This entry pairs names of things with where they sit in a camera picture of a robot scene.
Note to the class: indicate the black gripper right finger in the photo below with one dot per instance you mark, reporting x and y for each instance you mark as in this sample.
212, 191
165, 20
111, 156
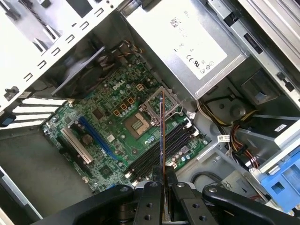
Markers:
187, 206

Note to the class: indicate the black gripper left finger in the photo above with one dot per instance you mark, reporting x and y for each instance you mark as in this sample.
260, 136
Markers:
150, 206

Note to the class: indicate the blue RAM stick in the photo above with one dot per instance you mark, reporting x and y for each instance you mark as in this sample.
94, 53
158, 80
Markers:
162, 131

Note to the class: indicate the black RAM slot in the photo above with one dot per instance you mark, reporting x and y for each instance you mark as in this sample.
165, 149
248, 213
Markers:
153, 154
150, 150
173, 153
178, 141

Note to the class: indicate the green motherboard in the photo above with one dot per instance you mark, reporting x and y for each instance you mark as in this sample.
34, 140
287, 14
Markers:
131, 140

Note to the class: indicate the CPU socket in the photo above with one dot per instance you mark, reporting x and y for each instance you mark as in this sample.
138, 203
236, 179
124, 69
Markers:
138, 124

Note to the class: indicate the blue expansion slot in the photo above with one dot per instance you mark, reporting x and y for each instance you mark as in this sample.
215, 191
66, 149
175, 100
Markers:
98, 138

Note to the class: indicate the coin battery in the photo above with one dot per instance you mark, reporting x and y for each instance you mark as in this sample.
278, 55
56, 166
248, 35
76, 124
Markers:
87, 139

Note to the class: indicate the white expansion slot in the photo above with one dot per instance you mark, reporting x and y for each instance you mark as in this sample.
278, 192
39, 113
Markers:
77, 146

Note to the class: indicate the blue plastic bay latch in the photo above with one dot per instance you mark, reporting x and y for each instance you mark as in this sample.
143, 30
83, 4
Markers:
281, 187

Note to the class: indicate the metal locking lever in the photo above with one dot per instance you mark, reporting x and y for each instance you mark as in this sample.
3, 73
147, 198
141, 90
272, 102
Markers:
182, 110

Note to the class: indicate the metal socket cover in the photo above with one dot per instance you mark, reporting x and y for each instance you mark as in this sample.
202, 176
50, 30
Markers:
151, 99

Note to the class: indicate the metal drive cage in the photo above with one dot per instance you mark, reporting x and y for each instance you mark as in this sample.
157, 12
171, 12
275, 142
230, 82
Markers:
283, 140

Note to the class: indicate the black grey PC case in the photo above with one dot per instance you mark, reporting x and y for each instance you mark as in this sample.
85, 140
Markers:
35, 164

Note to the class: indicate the black case fan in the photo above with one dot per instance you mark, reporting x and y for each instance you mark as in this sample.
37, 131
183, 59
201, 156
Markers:
77, 75

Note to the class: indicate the grey power supply unit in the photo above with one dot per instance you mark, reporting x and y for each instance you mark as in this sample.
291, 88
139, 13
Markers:
199, 47

